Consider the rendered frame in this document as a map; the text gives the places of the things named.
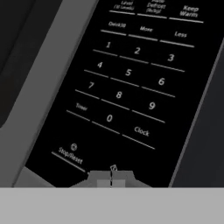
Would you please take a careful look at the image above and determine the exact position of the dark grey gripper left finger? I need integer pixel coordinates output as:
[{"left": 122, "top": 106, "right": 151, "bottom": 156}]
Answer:
[{"left": 70, "top": 171, "right": 112, "bottom": 189}]

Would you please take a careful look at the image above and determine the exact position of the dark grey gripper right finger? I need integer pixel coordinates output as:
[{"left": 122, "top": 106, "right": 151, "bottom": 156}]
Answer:
[{"left": 110, "top": 171, "right": 153, "bottom": 189}]

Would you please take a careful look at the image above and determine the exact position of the black and grey microwave oven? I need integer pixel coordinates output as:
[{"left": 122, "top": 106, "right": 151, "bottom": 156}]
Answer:
[{"left": 13, "top": 0, "right": 224, "bottom": 189}]

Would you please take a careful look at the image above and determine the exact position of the grey microwave door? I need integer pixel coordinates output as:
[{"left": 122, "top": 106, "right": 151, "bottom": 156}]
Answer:
[{"left": 0, "top": 0, "right": 100, "bottom": 188}]

